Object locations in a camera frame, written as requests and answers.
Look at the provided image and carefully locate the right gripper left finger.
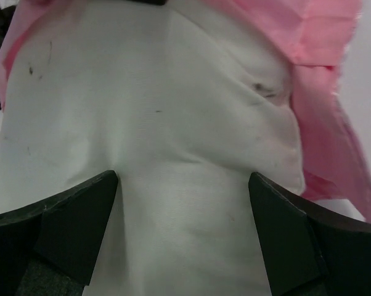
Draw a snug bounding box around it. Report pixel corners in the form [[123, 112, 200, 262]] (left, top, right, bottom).
[[0, 170, 118, 295]]

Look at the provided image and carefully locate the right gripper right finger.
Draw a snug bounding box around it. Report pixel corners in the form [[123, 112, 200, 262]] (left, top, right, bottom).
[[248, 173, 371, 296]]

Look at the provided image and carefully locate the pink pillowcase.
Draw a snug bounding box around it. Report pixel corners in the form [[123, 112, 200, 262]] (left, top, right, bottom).
[[0, 0, 371, 226]]

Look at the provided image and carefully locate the white pillow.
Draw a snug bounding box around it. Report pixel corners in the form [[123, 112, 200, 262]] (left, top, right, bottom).
[[0, 0, 368, 296]]

